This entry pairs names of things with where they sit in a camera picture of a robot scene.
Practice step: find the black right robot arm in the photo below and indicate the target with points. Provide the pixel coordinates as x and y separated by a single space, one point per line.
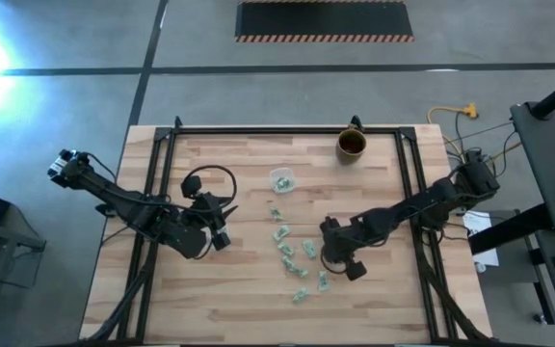
417 202

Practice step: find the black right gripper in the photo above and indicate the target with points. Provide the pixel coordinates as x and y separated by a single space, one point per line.
342 241

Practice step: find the white paper sheet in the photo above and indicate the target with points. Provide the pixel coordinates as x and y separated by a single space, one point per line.
481 224
487 258

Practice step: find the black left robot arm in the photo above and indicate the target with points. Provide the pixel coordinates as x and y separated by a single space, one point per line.
113 193

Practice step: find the black desk beam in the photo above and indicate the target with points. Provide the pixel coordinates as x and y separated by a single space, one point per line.
509 229

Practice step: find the brown round cup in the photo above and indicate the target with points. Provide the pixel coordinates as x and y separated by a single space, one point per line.
351 144

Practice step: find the green white sweetener packet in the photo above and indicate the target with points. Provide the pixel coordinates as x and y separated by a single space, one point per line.
300 295
323 280
280 183
287 185
309 248
294 266
281 232
285 248
275 213

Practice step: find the black aluminium rig frame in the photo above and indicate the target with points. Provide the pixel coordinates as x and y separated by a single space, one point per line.
282 130

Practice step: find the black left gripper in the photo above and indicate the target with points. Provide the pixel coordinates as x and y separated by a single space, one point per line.
210 212

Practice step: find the black hazard-striped floor mat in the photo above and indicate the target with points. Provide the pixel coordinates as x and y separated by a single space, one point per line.
323 19

